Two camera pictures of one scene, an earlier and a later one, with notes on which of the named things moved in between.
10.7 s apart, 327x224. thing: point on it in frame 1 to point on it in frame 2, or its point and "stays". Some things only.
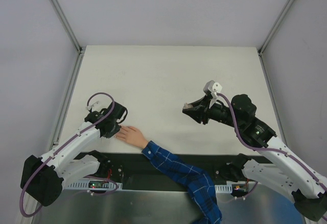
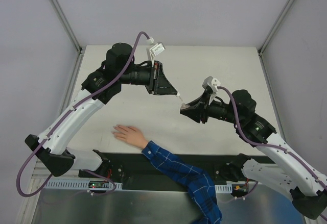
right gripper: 203,110 stays
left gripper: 112,129 to 154,78
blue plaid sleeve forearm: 196,181 stays
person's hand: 132,135 stays
